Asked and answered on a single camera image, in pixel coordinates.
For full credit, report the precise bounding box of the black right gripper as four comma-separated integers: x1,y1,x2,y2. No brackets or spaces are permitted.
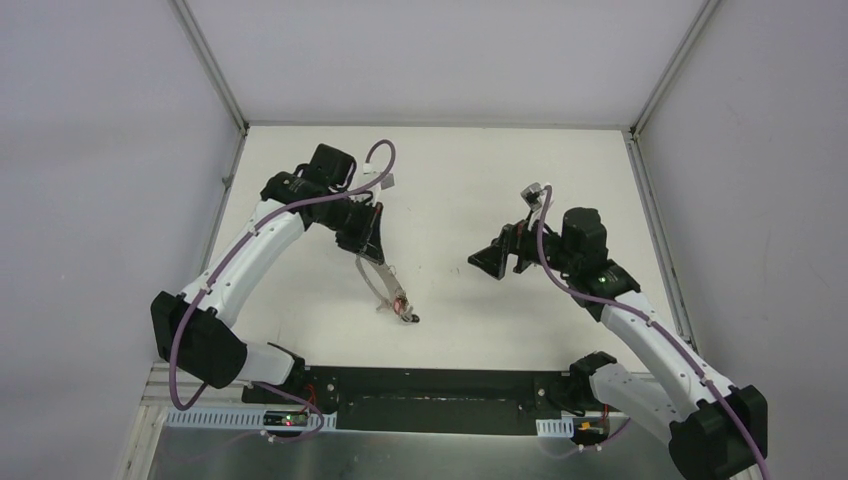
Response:
468,209,579,279

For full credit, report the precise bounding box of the grey perforated key organizer plate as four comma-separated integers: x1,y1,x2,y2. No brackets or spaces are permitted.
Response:
354,256,408,317

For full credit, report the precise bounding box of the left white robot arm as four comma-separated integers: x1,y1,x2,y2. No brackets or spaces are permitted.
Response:
151,139,396,411

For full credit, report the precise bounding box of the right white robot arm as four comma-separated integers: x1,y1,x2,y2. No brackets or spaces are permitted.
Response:
468,208,770,479

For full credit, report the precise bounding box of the red tagged key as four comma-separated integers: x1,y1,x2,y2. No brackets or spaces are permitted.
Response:
392,297,408,316

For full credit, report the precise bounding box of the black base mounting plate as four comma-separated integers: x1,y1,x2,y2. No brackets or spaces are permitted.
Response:
241,366,620,444

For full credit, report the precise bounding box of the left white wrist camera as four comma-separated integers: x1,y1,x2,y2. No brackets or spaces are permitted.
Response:
357,162,396,200

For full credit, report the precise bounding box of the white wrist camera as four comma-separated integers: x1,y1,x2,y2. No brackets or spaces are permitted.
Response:
357,162,396,200
520,182,551,212

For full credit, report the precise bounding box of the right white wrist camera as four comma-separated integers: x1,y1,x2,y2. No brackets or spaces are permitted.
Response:
520,182,551,212

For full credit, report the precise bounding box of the right white cable duct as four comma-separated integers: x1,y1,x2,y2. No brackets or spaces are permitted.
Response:
535,418,575,438

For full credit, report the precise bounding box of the white cable duct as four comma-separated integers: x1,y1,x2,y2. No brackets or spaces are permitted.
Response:
164,407,337,432
535,418,575,438

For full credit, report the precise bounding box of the left white cable duct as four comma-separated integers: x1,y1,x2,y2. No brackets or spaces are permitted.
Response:
164,407,337,432

